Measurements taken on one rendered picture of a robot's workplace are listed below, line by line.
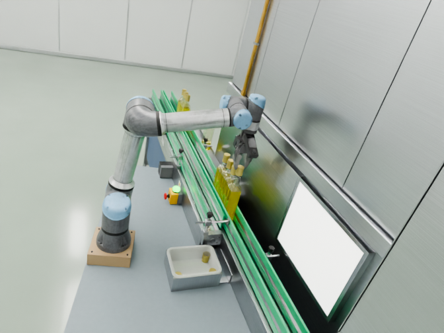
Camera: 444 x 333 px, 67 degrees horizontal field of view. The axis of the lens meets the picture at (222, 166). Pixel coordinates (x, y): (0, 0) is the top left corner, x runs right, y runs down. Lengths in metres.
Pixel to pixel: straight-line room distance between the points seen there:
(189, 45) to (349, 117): 6.41
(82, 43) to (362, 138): 6.50
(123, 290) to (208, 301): 0.36
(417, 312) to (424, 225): 0.13
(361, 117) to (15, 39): 6.74
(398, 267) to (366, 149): 0.62
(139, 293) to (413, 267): 1.15
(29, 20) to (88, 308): 6.26
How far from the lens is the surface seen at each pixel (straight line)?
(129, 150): 1.47
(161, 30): 7.31
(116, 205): 1.48
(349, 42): 1.31
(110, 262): 1.60
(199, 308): 1.52
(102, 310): 1.48
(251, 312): 1.47
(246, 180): 1.81
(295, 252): 1.46
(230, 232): 1.62
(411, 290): 0.62
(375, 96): 1.18
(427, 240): 0.59
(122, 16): 7.19
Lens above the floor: 1.94
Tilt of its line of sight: 29 degrees down
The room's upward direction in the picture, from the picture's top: 14 degrees clockwise
